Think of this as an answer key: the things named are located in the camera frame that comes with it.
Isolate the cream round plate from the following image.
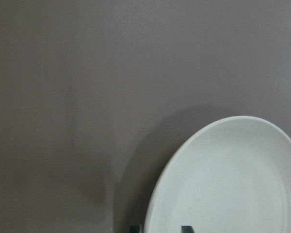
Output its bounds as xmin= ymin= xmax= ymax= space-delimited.
xmin=144 ymin=116 xmax=291 ymax=233

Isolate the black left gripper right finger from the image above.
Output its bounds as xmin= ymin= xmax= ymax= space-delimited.
xmin=181 ymin=226 xmax=194 ymax=233

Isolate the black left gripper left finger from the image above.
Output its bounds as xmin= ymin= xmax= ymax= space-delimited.
xmin=129 ymin=225 xmax=143 ymax=233

